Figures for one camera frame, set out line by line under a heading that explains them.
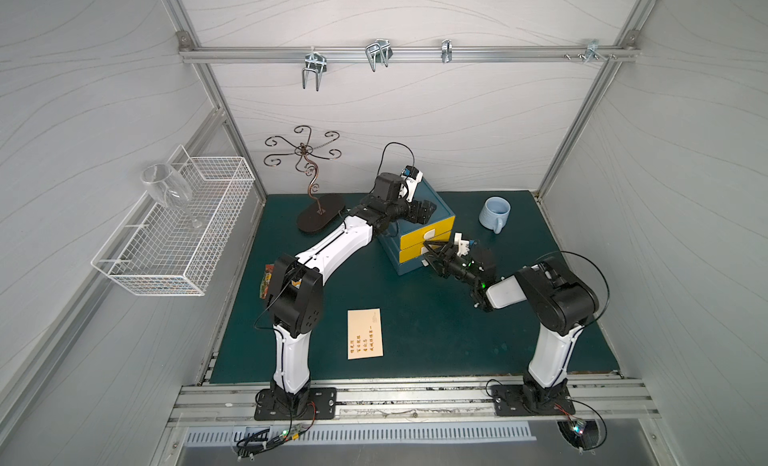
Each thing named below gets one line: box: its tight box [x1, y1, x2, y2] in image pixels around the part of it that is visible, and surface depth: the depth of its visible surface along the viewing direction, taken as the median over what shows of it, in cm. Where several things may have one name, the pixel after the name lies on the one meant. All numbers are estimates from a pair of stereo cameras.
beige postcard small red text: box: [347, 308, 383, 360], surface depth 86 cm
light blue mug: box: [478, 196, 511, 234], surface depth 110 cm
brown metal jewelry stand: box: [263, 125, 345, 233], surface depth 94 cm
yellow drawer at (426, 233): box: [400, 216, 455, 251], surface depth 86 cm
